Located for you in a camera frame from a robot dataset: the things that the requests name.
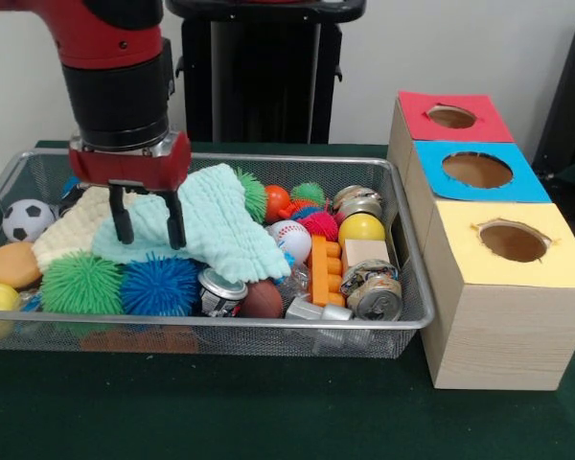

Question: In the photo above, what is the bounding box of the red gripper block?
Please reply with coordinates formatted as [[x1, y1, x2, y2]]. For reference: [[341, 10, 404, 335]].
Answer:
[[68, 131, 194, 251]]

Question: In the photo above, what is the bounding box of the light blue waffle cloth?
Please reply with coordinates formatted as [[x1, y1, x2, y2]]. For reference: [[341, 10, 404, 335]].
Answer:
[[91, 163, 292, 284]]

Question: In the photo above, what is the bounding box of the cream waffle cloth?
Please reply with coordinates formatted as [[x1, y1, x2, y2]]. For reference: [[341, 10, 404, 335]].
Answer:
[[31, 185, 143, 272]]

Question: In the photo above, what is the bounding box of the wooden box with three holes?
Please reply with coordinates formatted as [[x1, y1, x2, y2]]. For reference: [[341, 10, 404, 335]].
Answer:
[[386, 90, 575, 392]]

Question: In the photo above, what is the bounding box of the blue spiky rubber ball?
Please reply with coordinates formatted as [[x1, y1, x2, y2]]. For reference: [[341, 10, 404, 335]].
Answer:
[[121, 256, 207, 316]]

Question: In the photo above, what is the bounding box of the green spiky rubber ball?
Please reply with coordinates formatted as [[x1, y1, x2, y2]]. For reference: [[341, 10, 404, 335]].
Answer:
[[41, 251, 127, 315]]

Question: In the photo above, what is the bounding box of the small soccer ball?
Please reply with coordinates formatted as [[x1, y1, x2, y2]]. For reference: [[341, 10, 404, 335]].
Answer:
[[2, 198, 57, 243]]

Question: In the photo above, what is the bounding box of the orange foam ball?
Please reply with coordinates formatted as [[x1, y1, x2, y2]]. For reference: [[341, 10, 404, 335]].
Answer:
[[0, 241, 43, 288]]

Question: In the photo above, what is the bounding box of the white baseball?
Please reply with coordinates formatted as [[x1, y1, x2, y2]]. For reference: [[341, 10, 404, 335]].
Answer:
[[267, 219, 313, 265]]

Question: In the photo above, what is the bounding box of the orange toy building brick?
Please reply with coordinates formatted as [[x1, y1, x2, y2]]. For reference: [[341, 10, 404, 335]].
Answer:
[[309, 234, 347, 308]]

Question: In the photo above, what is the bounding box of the yellow smooth ball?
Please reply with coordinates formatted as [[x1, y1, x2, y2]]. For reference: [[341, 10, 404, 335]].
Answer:
[[337, 213, 387, 250]]

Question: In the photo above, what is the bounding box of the crushed printed drink can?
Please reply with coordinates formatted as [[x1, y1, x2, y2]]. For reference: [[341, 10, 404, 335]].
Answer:
[[339, 259, 404, 321]]

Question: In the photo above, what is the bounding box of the wire mesh bin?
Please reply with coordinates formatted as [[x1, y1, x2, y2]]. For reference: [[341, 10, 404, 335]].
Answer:
[[0, 148, 436, 359]]

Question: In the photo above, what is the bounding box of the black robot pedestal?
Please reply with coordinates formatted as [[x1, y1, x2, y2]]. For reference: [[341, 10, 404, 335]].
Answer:
[[165, 0, 368, 145]]

